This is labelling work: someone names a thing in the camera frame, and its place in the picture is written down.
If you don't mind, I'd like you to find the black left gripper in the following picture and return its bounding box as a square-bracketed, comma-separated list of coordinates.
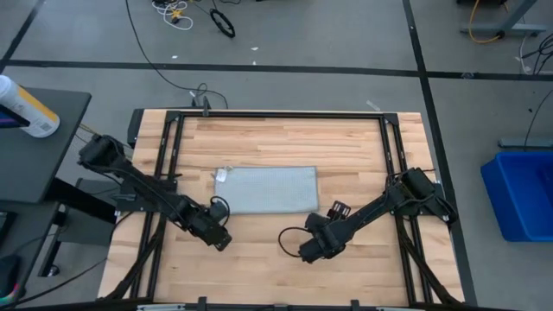
[184, 206, 233, 252]

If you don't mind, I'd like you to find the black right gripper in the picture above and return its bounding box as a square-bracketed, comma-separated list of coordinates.
[298, 212, 346, 264]

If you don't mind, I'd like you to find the grey waffle microfiber towel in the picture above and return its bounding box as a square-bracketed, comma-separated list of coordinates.
[214, 166, 321, 216]

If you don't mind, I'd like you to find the black box under table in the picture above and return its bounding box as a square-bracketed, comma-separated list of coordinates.
[127, 107, 146, 148]

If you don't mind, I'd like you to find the black side desk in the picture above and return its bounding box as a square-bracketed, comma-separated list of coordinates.
[0, 87, 92, 204]

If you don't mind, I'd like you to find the blue plastic bin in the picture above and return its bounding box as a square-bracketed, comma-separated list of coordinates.
[480, 150, 553, 243]

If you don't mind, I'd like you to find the black device with coloured edge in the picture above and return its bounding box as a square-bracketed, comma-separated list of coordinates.
[0, 253, 22, 303]

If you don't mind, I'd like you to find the white bottle with yellow label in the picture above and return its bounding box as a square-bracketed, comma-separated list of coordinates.
[0, 74, 60, 138]

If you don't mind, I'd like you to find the black tablet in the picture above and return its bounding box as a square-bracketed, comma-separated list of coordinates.
[0, 105, 31, 130]

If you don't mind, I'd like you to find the grey table foot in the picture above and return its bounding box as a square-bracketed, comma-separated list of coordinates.
[498, 136, 553, 150]

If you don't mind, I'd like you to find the grey table leg base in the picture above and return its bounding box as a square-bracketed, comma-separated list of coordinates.
[459, 0, 550, 38]

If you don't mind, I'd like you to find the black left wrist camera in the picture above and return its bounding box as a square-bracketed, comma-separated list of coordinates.
[209, 200, 230, 224]

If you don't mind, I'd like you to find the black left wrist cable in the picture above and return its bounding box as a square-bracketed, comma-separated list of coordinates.
[210, 195, 232, 217]

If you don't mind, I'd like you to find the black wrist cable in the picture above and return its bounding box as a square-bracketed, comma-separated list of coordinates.
[277, 226, 310, 259]
[210, 195, 232, 217]

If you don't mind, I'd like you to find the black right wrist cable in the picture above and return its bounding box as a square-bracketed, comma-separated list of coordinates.
[277, 226, 310, 259]

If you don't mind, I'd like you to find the black desk leg frame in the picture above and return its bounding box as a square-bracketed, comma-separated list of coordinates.
[37, 176, 118, 278]

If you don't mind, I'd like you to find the black aluminium table frame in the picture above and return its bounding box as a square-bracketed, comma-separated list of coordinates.
[99, 110, 466, 308]

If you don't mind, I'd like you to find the black coiled cable ring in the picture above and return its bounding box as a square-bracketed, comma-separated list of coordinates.
[209, 8, 237, 39]

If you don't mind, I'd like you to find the long black floor cable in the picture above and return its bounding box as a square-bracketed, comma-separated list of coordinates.
[124, 0, 229, 110]

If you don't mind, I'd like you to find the white coiled floor cable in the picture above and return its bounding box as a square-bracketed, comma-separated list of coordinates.
[150, 0, 194, 31]

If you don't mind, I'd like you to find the thin black floor cable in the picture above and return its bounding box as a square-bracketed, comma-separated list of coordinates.
[524, 88, 553, 152]

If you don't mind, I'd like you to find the yellow floor cable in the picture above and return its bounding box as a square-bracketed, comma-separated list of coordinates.
[468, 0, 509, 45]

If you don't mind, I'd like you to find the black floor cable bundle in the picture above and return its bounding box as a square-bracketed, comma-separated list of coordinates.
[520, 33, 553, 75]

